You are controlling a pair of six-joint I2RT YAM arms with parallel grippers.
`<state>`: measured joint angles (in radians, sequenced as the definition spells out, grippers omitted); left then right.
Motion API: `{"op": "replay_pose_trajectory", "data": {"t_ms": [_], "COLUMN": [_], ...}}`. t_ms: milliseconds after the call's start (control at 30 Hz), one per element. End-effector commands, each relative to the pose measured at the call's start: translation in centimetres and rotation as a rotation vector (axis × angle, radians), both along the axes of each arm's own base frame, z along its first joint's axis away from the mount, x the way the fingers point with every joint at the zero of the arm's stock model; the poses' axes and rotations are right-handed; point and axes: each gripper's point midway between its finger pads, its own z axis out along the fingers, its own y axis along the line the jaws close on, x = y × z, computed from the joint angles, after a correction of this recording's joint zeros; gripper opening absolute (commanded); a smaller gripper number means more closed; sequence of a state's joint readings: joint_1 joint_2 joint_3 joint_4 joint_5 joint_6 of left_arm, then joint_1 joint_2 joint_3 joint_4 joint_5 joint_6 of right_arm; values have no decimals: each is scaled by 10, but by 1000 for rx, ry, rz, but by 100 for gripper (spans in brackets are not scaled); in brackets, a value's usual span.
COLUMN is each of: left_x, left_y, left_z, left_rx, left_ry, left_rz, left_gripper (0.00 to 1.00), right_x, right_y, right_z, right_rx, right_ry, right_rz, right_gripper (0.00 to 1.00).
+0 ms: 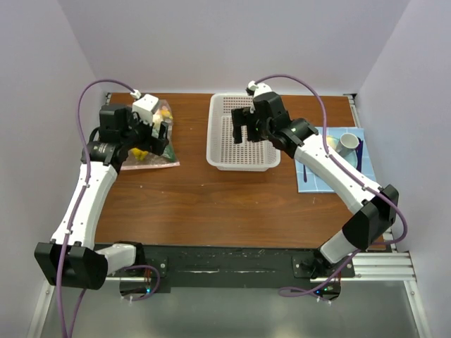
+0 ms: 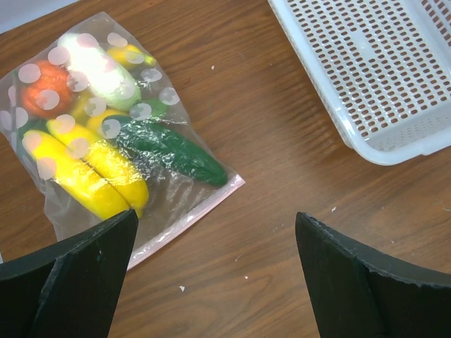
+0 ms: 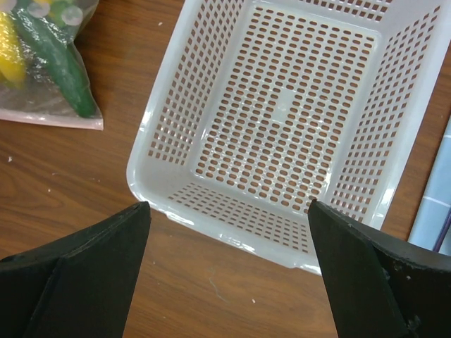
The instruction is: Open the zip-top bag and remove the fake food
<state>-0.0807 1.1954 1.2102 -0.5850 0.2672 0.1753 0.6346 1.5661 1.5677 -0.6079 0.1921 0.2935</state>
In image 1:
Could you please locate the blue checkered placemat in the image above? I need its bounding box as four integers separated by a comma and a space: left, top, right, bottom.
295, 127, 376, 194

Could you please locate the purple cable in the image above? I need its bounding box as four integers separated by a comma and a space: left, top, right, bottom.
56, 79, 142, 338
259, 73, 409, 300

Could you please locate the purple plastic knife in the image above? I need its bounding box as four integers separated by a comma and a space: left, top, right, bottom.
355, 138, 364, 172

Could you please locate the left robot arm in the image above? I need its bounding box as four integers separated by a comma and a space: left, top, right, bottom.
35, 101, 169, 290

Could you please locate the white plastic basket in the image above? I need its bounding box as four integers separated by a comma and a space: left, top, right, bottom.
206, 92, 280, 172

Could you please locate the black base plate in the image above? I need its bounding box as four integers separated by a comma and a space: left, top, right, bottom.
94, 242, 356, 294

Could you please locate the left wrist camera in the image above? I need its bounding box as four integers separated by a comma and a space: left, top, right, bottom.
132, 94, 159, 125

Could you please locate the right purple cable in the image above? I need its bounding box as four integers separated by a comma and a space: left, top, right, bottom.
259, 73, 409, 300

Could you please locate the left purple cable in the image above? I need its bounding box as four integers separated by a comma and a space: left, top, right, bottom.
56, 79, 142, 338

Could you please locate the cream and blue plate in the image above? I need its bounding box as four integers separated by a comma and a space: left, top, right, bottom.
326, 135, 357, 168

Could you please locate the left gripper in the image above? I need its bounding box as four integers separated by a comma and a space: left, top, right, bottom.
121, 107, 168, 156

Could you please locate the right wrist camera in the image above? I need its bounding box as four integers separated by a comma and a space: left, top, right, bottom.
246, 81, 272, 98

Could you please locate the clear polka dot zip bag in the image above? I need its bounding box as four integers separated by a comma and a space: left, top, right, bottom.
121, 99, 181, 172

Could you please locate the grey mug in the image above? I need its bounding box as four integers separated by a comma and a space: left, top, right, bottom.
335, 133, 360, 154

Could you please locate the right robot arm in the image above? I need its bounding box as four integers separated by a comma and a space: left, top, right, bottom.
231, 92, 399, 277

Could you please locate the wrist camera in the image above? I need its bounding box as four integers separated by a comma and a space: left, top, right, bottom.
132, 94, 159, 125
246, 81, 272, 98

